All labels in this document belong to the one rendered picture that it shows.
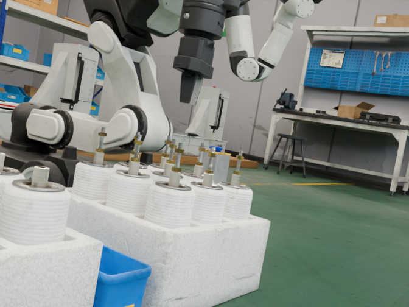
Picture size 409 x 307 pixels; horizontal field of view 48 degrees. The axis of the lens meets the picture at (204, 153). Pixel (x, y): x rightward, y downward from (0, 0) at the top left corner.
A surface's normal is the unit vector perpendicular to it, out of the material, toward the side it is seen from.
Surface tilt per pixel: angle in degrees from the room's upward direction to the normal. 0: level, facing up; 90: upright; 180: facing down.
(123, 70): 113
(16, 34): 90
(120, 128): 90
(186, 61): 90
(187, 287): 90
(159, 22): 142
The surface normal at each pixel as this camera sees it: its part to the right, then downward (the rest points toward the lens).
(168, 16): 0.33, 0.88
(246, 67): -0.35, 0.13
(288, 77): -0.57, -0.05
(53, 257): 0.81, 0.18
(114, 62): -0.47, 0.36
